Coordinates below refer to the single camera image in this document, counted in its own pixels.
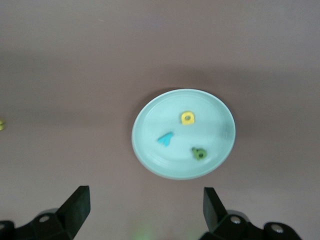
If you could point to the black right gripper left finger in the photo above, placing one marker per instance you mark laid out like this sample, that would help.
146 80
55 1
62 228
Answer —
75 212

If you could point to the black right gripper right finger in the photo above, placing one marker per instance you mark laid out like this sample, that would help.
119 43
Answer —
215 212

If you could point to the green foam letter q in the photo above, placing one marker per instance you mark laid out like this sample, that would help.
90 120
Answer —
197 156

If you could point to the teal foam letter y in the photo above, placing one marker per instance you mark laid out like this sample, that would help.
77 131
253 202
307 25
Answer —
166 140

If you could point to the yellow letter o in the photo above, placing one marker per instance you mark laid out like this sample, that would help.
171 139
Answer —
183 122

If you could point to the green plate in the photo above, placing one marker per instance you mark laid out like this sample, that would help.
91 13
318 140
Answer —
175 162

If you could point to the yellow foam letter s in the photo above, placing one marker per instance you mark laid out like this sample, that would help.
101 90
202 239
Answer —
2 125

